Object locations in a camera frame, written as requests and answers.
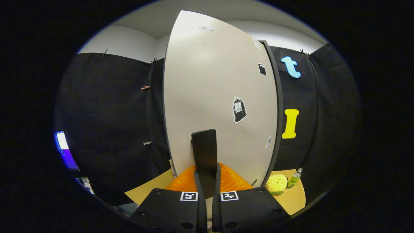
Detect yellow plush toy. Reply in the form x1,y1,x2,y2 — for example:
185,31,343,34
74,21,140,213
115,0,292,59
265,174,288,196

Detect beige shoe cabinet door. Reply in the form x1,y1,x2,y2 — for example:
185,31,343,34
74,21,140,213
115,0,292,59
163,10,278,188

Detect black door handle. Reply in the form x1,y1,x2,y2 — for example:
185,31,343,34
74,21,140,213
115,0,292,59
191,129,218,198

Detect lit computer monitor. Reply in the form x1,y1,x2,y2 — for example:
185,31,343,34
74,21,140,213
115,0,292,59
54,130,80,171

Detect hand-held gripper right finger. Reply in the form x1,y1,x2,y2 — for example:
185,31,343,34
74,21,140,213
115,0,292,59
212,163,291,233

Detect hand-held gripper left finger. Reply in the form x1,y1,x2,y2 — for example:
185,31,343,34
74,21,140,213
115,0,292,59
129,163,207,233

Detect black backdrop cloth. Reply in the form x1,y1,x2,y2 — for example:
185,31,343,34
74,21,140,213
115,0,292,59
55,44,361,206

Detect green drink bottle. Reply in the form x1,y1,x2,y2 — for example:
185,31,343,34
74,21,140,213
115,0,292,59
286,168,303,190

